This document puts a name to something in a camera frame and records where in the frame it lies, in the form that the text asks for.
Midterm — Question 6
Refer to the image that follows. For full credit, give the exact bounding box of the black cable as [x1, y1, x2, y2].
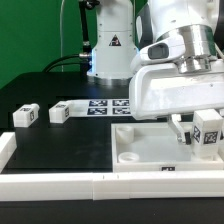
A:
[42, 53, 93, 73]

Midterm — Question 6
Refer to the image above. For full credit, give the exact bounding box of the white U-shaped obstacle fence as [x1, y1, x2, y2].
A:
[0, 132, 224, 202]

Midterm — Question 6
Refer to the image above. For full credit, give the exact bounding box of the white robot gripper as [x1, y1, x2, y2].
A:
[129, 61, 224, 145]

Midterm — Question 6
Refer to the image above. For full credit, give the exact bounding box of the grey cable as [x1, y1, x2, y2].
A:
[59, 0, 66, 73]

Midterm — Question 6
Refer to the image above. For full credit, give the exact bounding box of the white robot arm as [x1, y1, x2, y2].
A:
[87, 0, 224, 144]

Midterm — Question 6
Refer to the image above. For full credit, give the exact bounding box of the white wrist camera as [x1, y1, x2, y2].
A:
[130, 34, 186, 73]

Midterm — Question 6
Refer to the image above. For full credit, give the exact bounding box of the white square tabletop part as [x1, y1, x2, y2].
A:
[111, 123, 224, 172]

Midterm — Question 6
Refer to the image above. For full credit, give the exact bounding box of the white marker base plate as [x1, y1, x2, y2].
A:
[69, 99, 131, 117]

